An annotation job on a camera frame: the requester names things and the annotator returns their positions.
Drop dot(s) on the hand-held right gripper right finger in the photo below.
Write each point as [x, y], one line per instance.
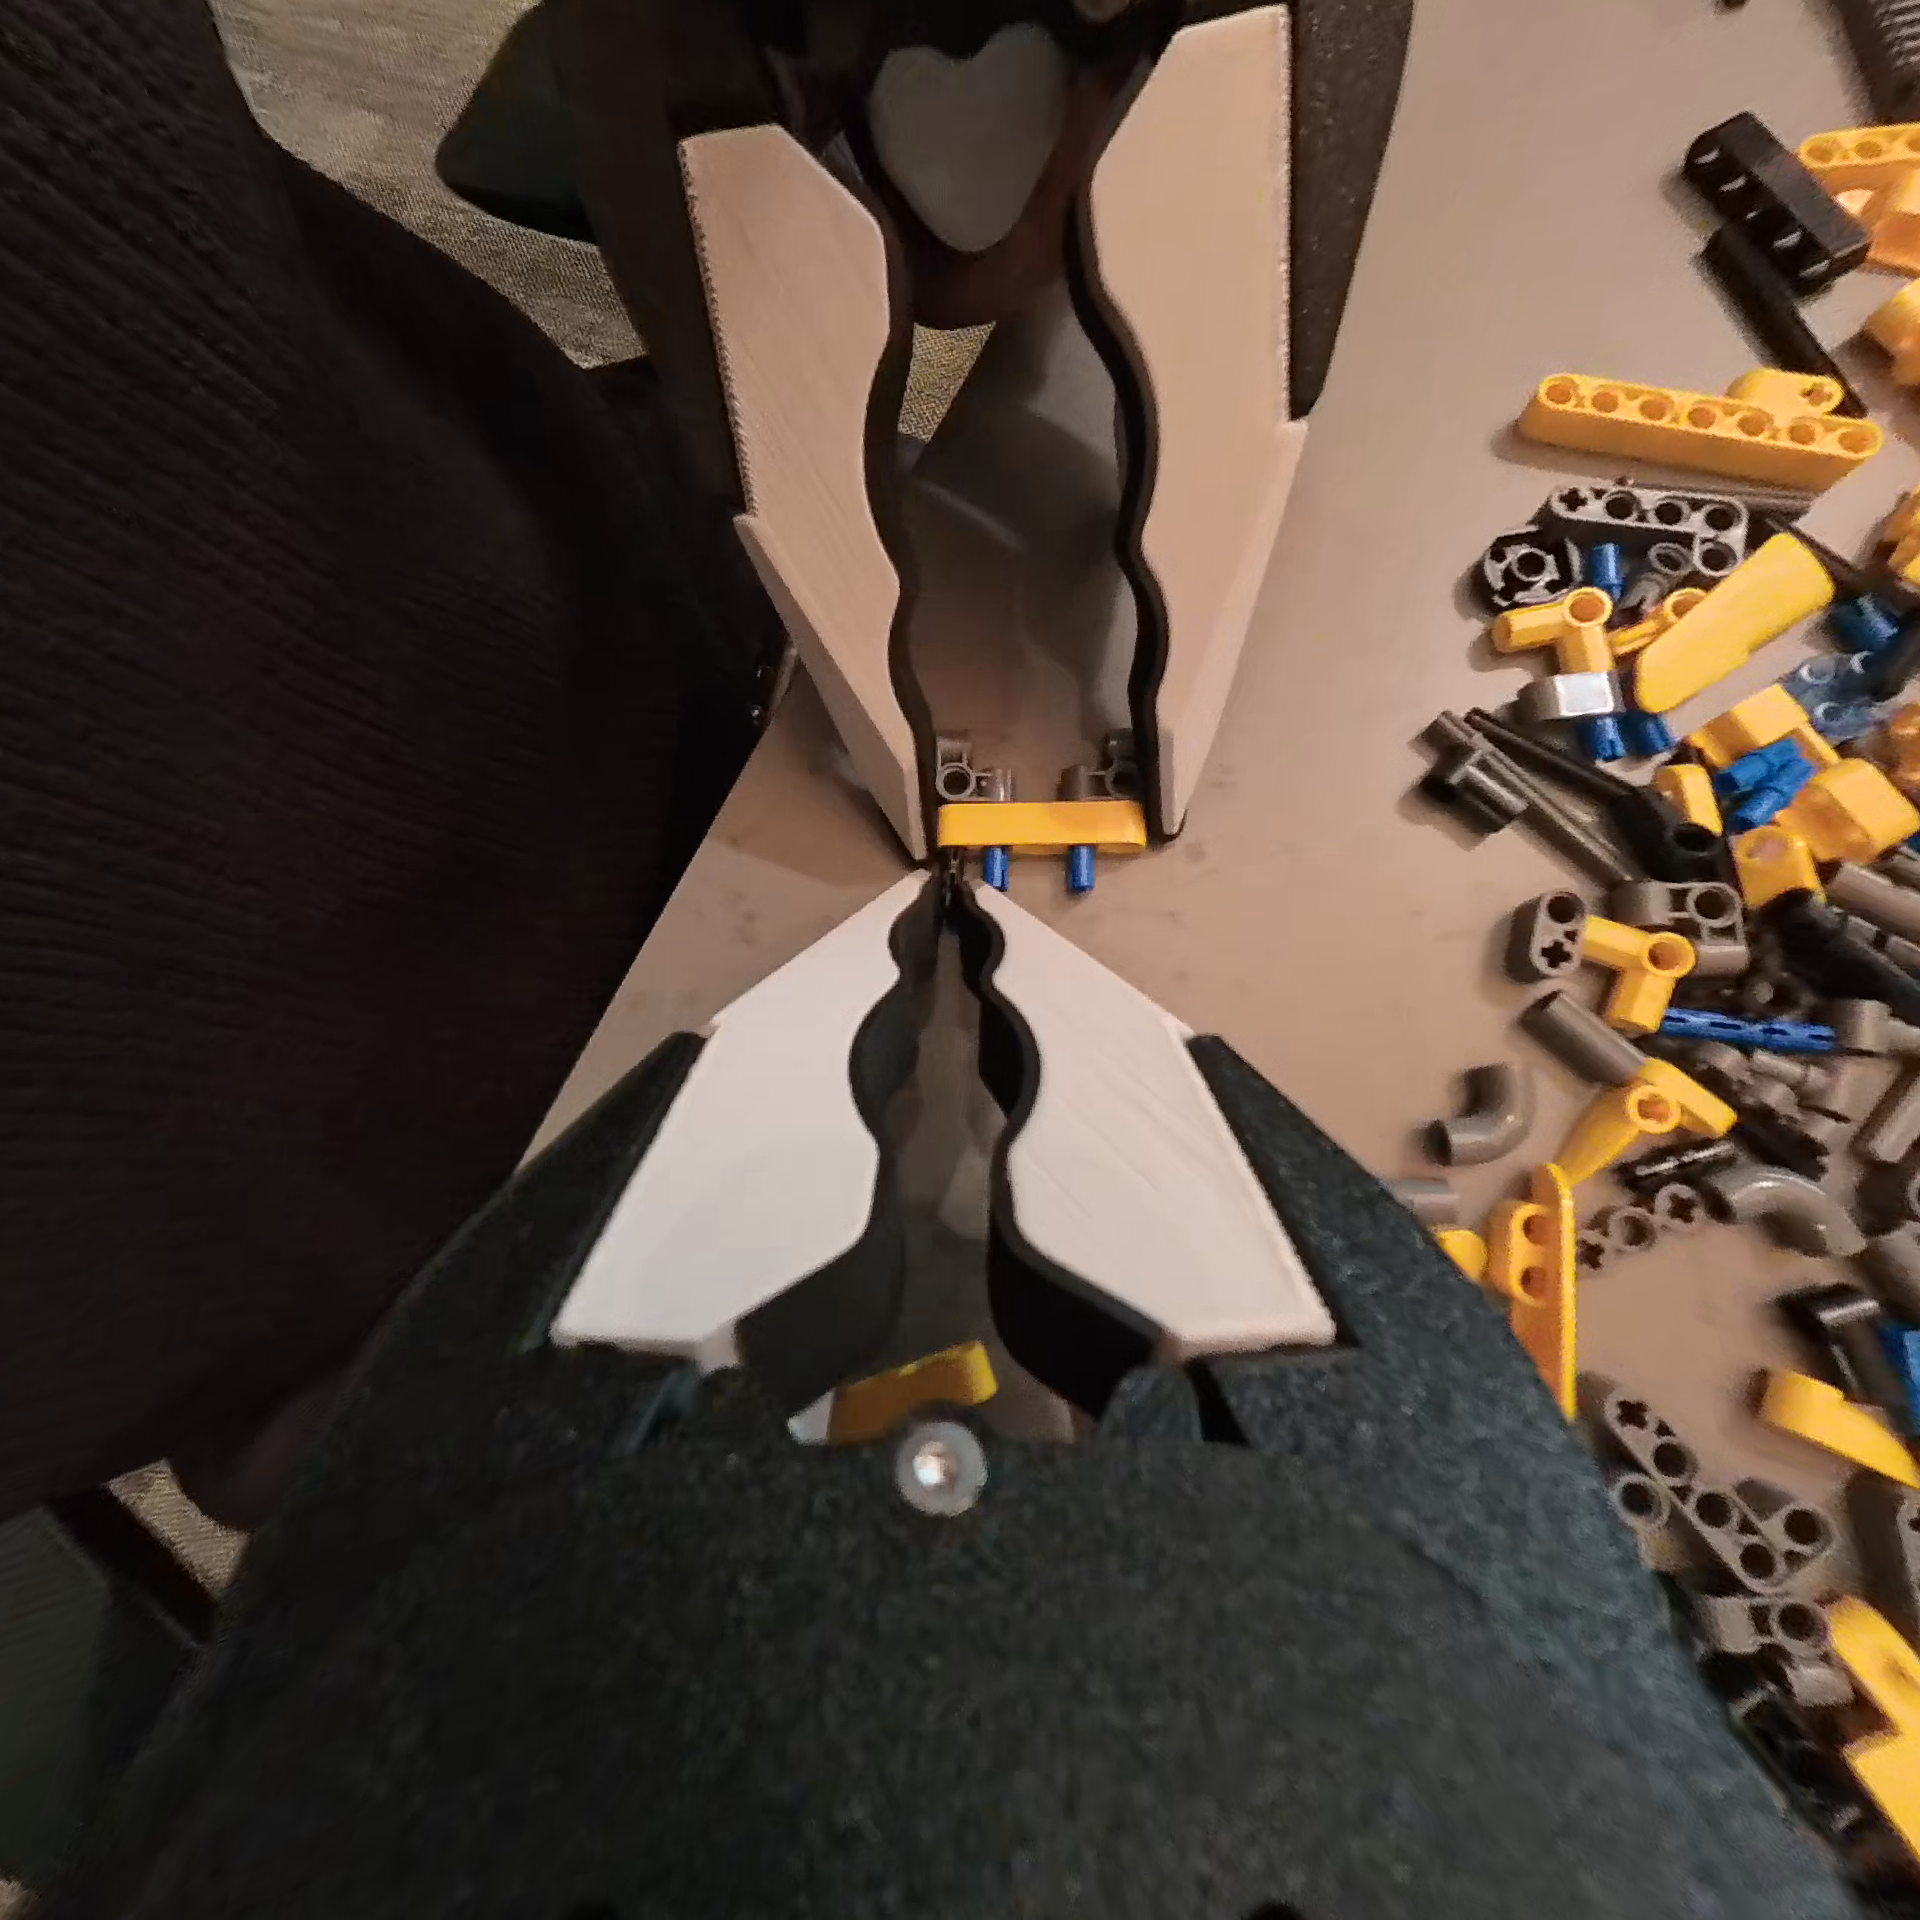
[1155, 1187]

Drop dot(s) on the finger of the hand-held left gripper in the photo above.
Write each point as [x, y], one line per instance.
[803, 420]
[1215, 299]

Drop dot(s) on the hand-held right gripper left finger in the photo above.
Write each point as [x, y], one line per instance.
[734, 1187]

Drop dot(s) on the black friction pin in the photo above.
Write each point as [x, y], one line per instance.
[948, 886]

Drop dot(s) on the yellow beam with blue pins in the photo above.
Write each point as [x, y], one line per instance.
[1035, 822]

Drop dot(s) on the person's left hand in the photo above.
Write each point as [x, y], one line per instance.
[998, 287]

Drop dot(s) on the black chair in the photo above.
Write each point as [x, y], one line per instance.
[518, 136]

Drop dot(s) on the pile of toy building parts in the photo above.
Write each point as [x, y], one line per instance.
[1694, 420]

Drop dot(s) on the person's dark knit clothing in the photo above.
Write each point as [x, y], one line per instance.
[299, 751]

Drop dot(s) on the yellow curved panel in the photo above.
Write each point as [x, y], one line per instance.
[1882, 1680]

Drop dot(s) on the yellow frame assembly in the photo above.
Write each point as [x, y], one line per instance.
[913, 1388]

